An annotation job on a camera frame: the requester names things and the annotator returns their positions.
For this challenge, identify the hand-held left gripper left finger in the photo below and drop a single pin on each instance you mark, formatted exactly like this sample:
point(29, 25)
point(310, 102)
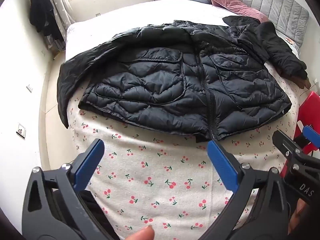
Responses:
point(90, 163)

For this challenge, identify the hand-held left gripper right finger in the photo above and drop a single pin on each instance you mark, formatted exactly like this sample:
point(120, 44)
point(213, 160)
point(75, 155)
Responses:
point(222, 165)

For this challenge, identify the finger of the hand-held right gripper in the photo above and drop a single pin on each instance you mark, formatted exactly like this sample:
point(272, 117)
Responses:
point(311, 133)
point(283, 142)

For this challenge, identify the black puffer jacket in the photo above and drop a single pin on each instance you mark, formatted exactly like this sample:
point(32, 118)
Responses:
point(162, 87)

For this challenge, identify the dark hanging clothes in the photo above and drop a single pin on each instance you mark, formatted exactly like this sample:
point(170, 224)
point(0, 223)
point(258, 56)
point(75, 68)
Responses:
point(41, 12)

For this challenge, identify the person's right hand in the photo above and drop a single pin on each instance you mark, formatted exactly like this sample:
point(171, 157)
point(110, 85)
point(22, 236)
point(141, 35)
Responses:
point(297, 215)

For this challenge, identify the person's left hand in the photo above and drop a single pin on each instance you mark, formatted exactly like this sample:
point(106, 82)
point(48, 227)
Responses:
point(141, 233)

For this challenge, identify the red plastic stool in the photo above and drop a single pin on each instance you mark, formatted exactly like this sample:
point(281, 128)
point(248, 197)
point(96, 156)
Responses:
point(308, 107)

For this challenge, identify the brown cloth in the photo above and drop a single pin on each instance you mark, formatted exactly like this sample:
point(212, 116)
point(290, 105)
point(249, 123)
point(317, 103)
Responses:
point(303, 83)

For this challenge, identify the bed with cherry print sheet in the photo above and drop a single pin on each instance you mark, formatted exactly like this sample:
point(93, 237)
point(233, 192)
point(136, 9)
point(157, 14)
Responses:
point(162, 180)

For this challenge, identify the black fleece garment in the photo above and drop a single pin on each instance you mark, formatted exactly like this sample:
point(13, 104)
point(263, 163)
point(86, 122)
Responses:
point(270, 42)

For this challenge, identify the grey padded headboard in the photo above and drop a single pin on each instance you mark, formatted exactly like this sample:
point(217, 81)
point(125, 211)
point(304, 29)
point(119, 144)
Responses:
point(275, 2)

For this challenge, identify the pink velvet pillow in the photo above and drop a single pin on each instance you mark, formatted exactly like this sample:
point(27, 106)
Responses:
point(225, 0)

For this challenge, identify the star print curtain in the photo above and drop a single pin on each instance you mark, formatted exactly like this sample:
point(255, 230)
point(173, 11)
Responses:
point(58, 10)

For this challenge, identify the white wall switch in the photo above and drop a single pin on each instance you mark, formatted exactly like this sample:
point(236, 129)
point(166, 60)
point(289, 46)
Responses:
point(22, 130)

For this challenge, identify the white wall socket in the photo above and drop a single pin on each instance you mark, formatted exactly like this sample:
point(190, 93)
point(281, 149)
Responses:
point(29, 88)

